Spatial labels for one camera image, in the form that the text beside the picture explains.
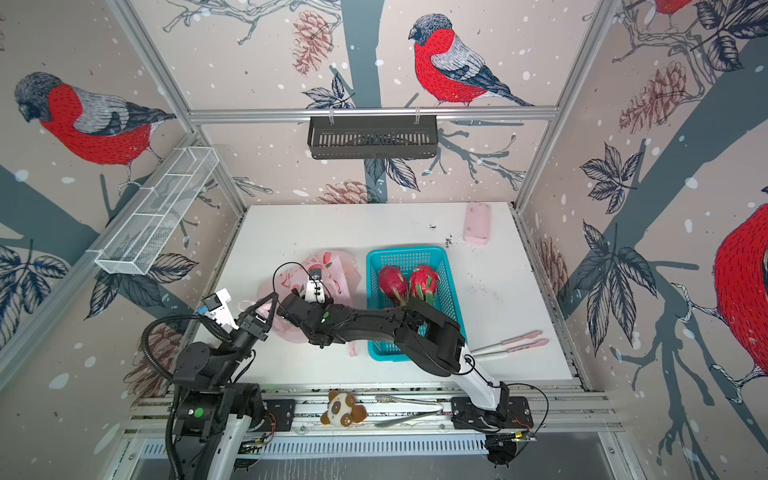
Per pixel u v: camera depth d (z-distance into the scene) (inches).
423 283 34.8
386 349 33.5
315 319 25.9
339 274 34.4
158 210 31.1
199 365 19.9
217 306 23.5
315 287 29.8
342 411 28.2
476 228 44.6
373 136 41.7
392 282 35.5
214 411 20.8
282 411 29.4
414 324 21.2
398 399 30.2
